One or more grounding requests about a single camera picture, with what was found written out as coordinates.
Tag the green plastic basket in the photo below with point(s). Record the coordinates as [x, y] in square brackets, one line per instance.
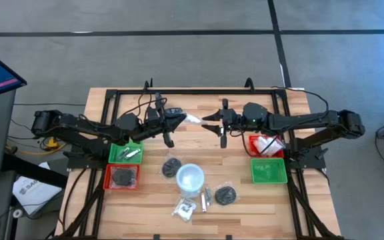
[268, 170]
[113, 151]

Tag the white tape roll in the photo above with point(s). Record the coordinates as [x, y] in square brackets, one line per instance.
[17, 213]

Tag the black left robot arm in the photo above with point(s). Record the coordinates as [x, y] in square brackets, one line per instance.
[78, 124]

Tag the red plastic basket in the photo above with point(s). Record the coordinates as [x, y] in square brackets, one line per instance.
[108, 176]
[250, 150]

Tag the black aluminium table frame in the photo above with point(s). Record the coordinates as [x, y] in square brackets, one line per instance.
[195, 91]

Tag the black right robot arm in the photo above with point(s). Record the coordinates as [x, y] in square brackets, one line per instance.
[298, 119]

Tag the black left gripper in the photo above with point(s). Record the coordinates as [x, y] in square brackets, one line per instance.
[158, 123]

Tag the white vanity pack bag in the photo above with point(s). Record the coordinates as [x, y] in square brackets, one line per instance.
[193, 118]
[275, 146]
[184, 209]
[260, 145]

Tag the white paper booklet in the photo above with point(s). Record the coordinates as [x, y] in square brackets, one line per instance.
[35, 191]

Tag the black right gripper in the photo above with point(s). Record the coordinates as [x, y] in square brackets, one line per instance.
[233, 120]

